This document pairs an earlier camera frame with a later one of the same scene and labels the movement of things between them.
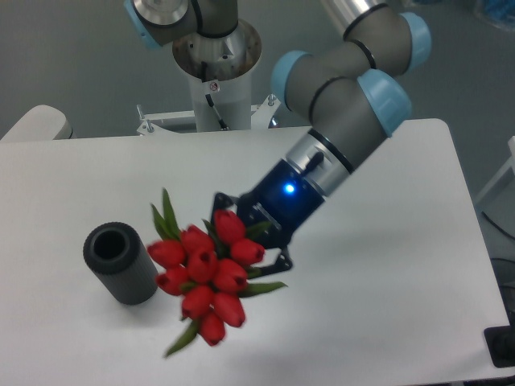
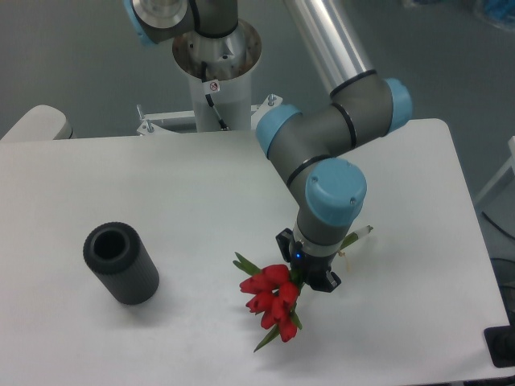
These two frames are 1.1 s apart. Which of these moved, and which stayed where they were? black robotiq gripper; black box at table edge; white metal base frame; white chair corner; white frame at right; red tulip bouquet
Moved: red tulip bouquet; black robotiq gripper
Stayed: white metal base frame; black box at table edge; white frame at right; white chair corner
